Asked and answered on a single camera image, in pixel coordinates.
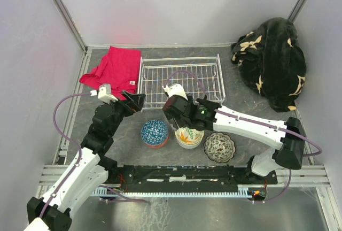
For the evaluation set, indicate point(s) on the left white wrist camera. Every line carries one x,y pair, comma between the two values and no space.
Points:
105,94

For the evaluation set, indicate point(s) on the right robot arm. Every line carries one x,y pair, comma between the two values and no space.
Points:
284,138

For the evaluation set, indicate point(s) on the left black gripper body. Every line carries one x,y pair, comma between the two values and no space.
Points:
129,108

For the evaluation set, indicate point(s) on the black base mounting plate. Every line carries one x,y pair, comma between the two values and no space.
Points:
186,178

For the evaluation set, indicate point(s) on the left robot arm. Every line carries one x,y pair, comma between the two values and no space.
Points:
90,167

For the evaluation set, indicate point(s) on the white wire dish rack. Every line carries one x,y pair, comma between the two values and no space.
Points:
192,73

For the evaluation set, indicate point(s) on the aluminium frame rail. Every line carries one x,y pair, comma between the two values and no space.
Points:
308,176

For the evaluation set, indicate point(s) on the red folded cloth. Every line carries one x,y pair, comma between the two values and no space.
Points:
119,68

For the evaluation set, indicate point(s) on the slotted cable duct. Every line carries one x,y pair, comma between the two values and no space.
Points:
242,192

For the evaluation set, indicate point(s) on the orange flower leaf bowl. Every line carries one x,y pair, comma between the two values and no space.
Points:
189,138

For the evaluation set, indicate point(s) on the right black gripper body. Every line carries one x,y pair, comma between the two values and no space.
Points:
181,123

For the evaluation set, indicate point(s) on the black floral plush blanket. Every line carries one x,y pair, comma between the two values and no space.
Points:
271,64

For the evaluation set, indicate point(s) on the blue triangle pattern bowl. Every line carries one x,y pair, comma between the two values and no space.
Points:
154,133

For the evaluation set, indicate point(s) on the dark scalloped floral bowl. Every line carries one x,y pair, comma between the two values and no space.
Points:
219,147

